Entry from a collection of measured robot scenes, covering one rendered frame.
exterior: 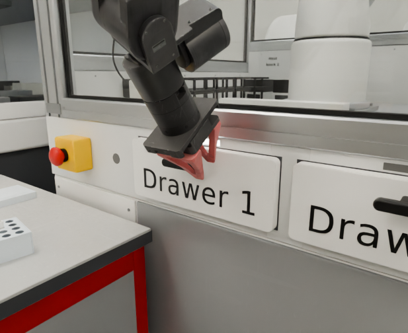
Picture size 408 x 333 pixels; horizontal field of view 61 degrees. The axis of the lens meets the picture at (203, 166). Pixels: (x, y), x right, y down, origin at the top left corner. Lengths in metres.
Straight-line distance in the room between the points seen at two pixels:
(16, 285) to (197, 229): 0.29
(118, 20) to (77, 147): 0.46
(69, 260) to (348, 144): 0.44
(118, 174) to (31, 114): 0.61
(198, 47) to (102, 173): 0.44
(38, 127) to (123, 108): 0.65
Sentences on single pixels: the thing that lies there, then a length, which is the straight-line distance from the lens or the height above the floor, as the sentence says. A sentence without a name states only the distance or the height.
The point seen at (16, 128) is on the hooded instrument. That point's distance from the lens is 1.27.
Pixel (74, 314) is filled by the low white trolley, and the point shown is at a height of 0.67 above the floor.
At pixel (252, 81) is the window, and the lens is 0.53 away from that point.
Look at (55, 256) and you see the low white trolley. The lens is 0.62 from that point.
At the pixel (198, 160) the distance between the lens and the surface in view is 0.46.
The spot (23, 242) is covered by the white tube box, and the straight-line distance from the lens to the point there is 0.63.
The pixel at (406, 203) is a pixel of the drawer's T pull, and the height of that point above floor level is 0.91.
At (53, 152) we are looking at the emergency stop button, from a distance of 0.78.
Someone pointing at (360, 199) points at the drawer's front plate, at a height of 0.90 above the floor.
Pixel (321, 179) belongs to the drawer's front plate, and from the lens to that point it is 0.47.
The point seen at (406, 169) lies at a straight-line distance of 0.46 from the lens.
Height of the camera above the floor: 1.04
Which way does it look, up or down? 15 degrees down
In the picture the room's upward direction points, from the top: straight up
